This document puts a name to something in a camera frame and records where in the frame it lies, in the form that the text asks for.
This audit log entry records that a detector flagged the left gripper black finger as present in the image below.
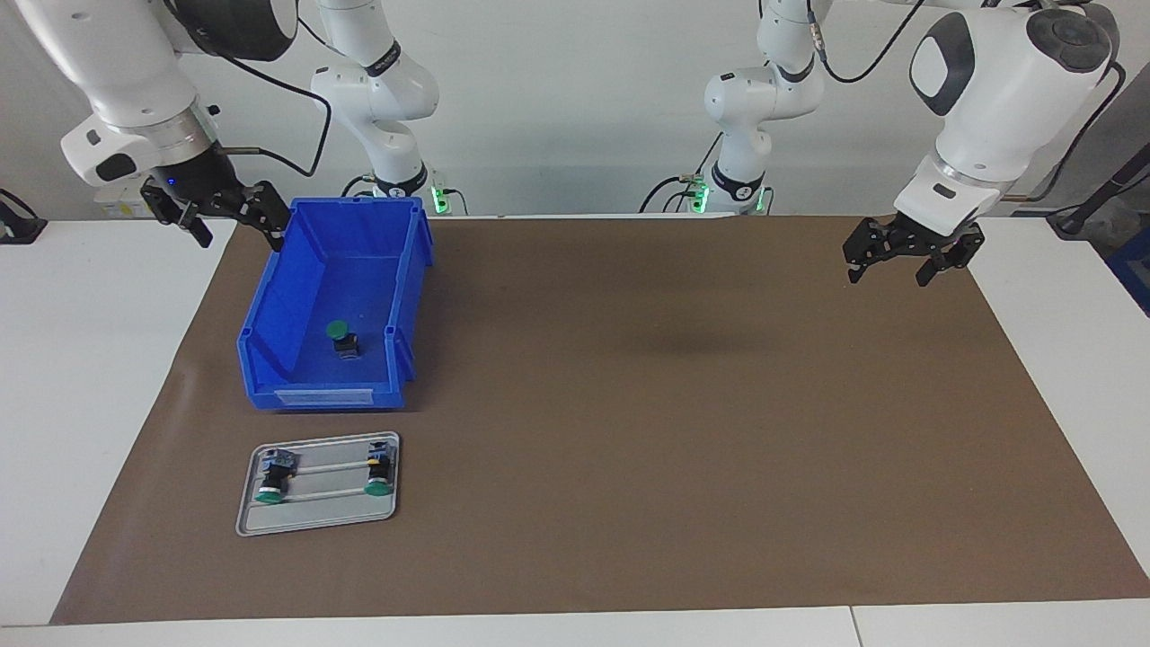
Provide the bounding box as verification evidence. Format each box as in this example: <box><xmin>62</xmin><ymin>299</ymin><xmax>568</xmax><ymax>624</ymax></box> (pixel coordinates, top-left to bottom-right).
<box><xmin>843</xmin><ymin>218</ymin><xmax>898</xmax><ymax>285</ymax></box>
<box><xmin>915</xmin><ymin>225</ymin><xmax>986</xmax><ymax>288</ymax></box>

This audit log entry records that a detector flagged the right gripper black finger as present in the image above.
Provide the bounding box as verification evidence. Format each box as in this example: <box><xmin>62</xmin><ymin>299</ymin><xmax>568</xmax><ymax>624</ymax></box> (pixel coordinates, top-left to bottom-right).
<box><xmin>235</xmin><ymin>180</ymin><xmax>294</xmax><ymax>253</ymax></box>
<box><xmin>141</xmin><ymin>180</ymin><xmax>215</xmax><ymax>250</ymax></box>

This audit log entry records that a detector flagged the white cardboard box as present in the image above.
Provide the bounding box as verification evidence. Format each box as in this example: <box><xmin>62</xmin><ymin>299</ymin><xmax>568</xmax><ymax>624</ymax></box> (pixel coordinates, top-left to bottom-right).
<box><xmin>93</xmin><ymin>180</ymin><xmax>194</xmax><ymax>219</ymax></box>

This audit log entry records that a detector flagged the blue plastic storage bin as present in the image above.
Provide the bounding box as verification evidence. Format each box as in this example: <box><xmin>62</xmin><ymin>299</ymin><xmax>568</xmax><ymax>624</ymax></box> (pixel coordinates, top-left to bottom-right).
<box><xmin>236</xmin><ymin>196</ymin><xmax>435</xmax><ymax>412</ymax></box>

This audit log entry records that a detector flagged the black device on table edge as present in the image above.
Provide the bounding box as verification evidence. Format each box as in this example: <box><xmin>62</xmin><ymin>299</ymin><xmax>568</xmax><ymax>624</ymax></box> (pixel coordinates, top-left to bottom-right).
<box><xmin>0</xmin><ymin>189</ymin><xmax>48</xmax><ymax>245</ymax></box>

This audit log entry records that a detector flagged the black stand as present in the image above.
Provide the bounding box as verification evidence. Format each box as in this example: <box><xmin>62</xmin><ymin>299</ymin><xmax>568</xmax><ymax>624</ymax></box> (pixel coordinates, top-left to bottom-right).
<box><xmin>1047</xmin><ymin>144</ymin><xmax>1150</xmax><ymax>239</ymax></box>

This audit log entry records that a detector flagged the blue crate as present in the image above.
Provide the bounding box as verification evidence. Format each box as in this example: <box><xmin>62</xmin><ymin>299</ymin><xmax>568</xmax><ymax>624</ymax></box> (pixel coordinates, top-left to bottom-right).
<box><xmin>1107</xmin><ymin>225</ymin><xmax>1150</xmax><ymax>315</ymax></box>

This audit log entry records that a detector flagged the grey metal tray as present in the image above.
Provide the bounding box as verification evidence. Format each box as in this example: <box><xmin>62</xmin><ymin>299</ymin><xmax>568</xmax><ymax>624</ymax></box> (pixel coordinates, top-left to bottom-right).
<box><xmin>235</xmin><ymin>431</ymin><xmax>401</xmax><ymax>537</ymax></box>

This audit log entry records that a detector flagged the brown table mat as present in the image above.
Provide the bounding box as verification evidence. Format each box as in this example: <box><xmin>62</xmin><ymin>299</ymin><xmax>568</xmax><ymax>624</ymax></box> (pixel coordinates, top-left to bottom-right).
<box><xmin>49</xmin><ymin>216</ymin><xmax>1150</xmax><ymax>625</ymax></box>

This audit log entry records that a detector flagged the black left arm base cable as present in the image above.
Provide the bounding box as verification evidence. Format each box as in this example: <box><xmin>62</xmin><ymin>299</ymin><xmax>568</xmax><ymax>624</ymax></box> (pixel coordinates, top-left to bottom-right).
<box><xmin>640</xmin><ymin>133</ymin><xmax>725</xmax><ymax>215</ymax></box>

